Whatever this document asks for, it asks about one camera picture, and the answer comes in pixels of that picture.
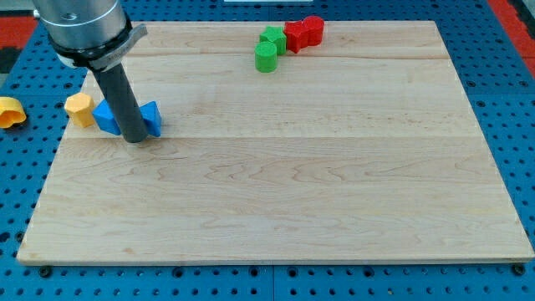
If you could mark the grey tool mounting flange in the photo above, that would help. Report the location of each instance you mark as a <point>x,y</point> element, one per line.
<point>103,57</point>

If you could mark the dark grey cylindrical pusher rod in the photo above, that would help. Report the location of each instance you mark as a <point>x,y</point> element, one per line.
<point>116,89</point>

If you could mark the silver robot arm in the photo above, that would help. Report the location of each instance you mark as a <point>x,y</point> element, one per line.
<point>96,35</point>

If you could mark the blue cube block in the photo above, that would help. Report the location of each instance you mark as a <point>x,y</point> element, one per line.
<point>104,118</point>

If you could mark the yellow hexagon block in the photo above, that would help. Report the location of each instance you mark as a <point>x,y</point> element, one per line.
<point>79,108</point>

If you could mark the blue triangle block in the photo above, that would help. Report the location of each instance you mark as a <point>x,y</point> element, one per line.
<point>152,118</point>

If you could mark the yellow heart block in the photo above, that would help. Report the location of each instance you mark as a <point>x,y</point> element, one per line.
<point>12,112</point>

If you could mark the green cylinder block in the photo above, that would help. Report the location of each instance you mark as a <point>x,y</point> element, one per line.
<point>266,57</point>

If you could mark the green star block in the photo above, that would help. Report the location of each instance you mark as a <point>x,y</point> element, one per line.
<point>276,35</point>

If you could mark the red star block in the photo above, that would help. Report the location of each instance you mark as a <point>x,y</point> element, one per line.
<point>297,36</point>

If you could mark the red cylinder block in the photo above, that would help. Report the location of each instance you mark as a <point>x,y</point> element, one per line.
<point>315,29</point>

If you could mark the light wooden board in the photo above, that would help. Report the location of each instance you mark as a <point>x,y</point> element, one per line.
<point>361,150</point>

